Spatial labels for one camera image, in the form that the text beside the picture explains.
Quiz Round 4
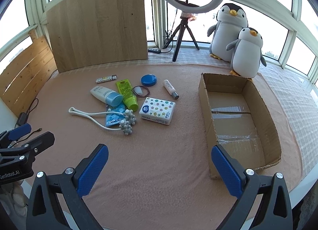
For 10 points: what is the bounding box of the patterned tissue pack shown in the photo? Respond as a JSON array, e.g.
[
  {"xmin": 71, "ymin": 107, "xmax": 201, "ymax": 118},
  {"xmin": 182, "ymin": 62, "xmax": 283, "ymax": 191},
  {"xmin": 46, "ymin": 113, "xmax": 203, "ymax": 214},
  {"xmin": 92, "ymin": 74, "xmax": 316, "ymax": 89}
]
[{"xmin": 139, "ymin": 97, "xmax": 176, "ymax": 126}]

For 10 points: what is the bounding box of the black power cable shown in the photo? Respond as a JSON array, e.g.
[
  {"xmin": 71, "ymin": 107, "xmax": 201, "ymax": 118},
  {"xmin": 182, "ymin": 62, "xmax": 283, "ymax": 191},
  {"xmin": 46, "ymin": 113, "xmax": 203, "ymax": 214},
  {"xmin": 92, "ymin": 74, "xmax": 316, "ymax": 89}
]
[{"xmin": 161, "ymin": 29, "xmax": 180, "ymax": 53}]

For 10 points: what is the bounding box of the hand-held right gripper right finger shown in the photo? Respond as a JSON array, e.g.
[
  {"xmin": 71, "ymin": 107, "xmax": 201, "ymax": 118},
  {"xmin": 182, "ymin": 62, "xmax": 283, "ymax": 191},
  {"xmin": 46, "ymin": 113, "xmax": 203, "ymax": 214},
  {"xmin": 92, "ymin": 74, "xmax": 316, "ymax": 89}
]
[{"xmin": 211, "ymin": 145, "xmax": 293, "ymax": 230}]

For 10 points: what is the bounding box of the blue packet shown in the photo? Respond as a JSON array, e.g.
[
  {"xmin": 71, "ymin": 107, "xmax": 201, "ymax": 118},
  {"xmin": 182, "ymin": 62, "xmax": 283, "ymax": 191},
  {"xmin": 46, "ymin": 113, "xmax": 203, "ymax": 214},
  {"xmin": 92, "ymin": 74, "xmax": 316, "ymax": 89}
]
[{"xmin": 104, "ymin": 103, "xmax": 127, "ymax": 127}]

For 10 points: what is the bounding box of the blue round lid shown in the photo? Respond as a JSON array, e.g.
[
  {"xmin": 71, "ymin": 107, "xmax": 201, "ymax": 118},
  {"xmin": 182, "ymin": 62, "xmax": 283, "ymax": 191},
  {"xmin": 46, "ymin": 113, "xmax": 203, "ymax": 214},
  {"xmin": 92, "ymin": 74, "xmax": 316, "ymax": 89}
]
[{"xmin": 141, "ymin": 74, "xmax": 157, "ymax": 87}]

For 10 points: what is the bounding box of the large wooden board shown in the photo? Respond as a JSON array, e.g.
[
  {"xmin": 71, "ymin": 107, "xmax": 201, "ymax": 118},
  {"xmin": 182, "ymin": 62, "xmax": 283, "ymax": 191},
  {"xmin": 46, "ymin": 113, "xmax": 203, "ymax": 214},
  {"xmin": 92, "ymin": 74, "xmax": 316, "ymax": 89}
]
[{"xmin": 46, "ymin": 0, "xmax": 149, "ymax": 73}]

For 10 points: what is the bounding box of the black power adapter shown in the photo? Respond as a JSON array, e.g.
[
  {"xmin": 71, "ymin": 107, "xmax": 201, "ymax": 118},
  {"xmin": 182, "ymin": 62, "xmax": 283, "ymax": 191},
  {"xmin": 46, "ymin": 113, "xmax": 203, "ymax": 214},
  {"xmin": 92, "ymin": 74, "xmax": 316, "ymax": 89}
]
[{"xmin": 16, "ymin": 112, "xmax": 28, "ymax": 127}]

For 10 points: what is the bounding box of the patterned white lighter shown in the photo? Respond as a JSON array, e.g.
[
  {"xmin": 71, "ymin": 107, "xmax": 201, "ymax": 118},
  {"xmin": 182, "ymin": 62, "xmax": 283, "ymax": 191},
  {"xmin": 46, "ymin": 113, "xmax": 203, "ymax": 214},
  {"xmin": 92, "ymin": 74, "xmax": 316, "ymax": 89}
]
[{"xmin": 96, "ymin": 74, "xmax": 117, "ymax": 84}]

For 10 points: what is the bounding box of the pink patterned cloth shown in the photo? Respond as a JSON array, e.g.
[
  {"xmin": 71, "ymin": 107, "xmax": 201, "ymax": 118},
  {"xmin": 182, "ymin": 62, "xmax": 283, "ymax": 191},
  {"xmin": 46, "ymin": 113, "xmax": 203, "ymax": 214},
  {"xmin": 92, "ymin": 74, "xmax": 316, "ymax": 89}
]
[{"xmin": 180, "ymin": 12, "xmax": 198, "ymax": 22}]

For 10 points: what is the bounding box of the cardboard box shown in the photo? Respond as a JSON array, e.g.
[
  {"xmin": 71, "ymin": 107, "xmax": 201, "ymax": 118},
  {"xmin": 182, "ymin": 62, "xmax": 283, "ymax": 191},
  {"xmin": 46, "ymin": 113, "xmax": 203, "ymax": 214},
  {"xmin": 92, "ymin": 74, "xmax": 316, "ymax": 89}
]
[{"xmin": 198, "ymin": 72, "xmax": 282, "ymax": 179}]

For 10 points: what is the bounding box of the white bottle with blue cap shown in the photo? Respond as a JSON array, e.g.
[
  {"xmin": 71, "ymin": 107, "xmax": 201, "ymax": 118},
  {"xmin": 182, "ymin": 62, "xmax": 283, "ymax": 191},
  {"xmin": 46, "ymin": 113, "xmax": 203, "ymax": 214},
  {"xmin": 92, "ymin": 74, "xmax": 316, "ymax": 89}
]
[{"xmin": 90, "ymin": 86, "xmax": 124, "ymax": 107}]

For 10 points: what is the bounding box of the black cable with plug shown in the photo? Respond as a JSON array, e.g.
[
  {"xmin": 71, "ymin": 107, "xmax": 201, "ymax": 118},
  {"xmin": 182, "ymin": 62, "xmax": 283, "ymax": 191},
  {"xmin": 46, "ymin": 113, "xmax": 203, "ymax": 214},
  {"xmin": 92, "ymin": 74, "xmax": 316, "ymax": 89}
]
[{"xmin": 10, "ymin": 127, "xmax": 43, "ymax": 143}]

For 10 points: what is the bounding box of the wooden slat panel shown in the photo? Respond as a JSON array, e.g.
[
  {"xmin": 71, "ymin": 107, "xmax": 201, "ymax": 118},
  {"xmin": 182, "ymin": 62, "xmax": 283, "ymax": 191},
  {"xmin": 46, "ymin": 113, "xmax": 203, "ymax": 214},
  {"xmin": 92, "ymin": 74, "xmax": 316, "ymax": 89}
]
[{"xmin": 0, "ymin": 30, "xmax": 57, "ymax": 119}]

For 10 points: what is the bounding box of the person's left hand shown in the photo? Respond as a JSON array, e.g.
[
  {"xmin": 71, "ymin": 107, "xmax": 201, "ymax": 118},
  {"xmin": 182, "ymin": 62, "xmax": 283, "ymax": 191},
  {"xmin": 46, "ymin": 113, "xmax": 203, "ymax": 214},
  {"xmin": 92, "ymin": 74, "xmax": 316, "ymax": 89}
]
[{"xmin": 0, "ymin": 184, "xmax": 28, "ymax": 230}]

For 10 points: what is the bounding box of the black tripod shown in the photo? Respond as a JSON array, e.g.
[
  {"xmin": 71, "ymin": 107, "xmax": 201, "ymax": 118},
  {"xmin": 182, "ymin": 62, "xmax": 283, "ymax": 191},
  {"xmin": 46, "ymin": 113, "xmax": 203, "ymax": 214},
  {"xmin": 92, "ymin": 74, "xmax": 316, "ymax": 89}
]
[{"xmin": 172, "ymin": 13, "xmax": 200, "ymax": 62}]

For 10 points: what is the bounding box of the purple hair tie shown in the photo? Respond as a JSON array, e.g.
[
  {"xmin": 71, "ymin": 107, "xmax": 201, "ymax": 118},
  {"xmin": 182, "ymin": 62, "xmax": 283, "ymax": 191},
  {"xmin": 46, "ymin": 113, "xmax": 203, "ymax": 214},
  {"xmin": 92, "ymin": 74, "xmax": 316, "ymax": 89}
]
[{"xmin": 132, "ymin": 85, "xmax": 151, "ymax": 97}]

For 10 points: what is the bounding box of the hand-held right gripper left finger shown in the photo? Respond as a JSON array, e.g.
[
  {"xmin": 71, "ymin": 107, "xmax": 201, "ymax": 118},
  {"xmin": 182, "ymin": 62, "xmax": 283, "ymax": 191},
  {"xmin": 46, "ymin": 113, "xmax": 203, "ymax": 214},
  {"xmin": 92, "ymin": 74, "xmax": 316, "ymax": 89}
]
[{"xmin": 26, "ymin": 144, "xmax": 109, "ymax": 230}]

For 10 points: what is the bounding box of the small penguin plush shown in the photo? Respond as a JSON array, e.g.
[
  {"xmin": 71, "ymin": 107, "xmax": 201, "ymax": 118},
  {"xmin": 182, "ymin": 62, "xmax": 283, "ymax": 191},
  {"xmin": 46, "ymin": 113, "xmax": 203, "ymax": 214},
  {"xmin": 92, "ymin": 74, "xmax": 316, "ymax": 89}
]
[{"xmin": 226, "ymin": 27, "xmax": 267, "ymax": 78}]

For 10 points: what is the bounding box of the white massager with grey balls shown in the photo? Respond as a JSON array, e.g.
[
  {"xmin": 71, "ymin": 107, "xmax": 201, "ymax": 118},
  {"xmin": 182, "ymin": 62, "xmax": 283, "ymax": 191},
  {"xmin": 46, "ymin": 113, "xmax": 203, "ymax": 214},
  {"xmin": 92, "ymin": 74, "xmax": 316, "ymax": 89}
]
[{"xmin": 69, "ymin": 106, "xmax": 137, "ymax": 136}]

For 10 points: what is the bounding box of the large penguin plush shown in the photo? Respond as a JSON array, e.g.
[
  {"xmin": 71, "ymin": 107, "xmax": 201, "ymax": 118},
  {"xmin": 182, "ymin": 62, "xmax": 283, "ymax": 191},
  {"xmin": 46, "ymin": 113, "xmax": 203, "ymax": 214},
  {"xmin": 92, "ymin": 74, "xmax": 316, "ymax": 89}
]
[{"xmin": 207, "ymin": 3, "xmax": 249, "ymax": 62}]

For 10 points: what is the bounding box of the green tube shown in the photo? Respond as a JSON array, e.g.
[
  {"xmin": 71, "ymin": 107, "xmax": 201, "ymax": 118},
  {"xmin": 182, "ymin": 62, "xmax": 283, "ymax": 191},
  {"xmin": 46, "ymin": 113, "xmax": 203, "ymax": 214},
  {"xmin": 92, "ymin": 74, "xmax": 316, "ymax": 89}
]
[{"xmin": 115, "ymin": 78, "xmax": 139, "ymax": 112}]

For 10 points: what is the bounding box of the pink tube with grey cap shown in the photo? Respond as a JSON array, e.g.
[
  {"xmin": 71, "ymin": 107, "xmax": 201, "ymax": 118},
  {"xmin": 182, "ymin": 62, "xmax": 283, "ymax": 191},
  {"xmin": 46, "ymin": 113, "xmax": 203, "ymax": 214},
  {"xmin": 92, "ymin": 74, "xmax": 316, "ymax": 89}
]
[{"xmin": 163, "ymin": 79, "xmax": 180, "ymax": 100}]

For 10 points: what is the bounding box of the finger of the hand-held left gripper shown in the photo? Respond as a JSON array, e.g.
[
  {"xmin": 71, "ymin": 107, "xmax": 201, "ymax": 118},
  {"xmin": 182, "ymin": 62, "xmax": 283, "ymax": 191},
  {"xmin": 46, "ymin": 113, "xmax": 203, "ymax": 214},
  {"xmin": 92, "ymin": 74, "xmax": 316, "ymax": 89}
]
[
  {"xmin": 0, "ymin": 124, "xmax": 32, "ymax": 148},
  {"xmin": 0, "ymin": 132, "xmax": 55, "ymax": 159}
]

